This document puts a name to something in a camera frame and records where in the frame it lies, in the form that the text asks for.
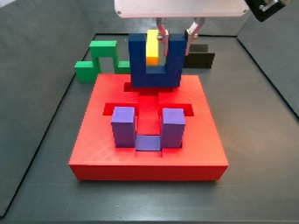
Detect white flat gripper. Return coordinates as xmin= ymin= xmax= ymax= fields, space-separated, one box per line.
xmin=115 ymin=0 xmax=248 ymax=55

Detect blue U-shaped block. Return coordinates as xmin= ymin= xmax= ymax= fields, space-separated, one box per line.
xmin=128 ymin=33 xmax=187 ymax=88

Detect yellow long bar block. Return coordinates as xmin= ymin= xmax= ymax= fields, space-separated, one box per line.
xmin=145 ymin=30 xmax=159 ymax=66

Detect green arch-shaped block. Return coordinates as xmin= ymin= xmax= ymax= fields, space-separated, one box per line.
xmin=75 ymin=40 xmax=131 ymax=82

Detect purple U-shaped block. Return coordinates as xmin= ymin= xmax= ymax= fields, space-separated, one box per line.
xmin=111 ymin=107 xmax=185 ymax=151

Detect red slotted base block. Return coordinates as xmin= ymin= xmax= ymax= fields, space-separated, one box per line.
xmin=69 ymin=74 xmax=230 ymax=181

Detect black angle bracket fixture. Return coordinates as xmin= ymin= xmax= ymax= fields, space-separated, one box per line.
xmin=183 ymin=44 xmax=215 ymax=69

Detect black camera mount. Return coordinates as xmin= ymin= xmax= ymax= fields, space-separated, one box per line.
xmin=244 ymin=0 xmax=294 ymax=22

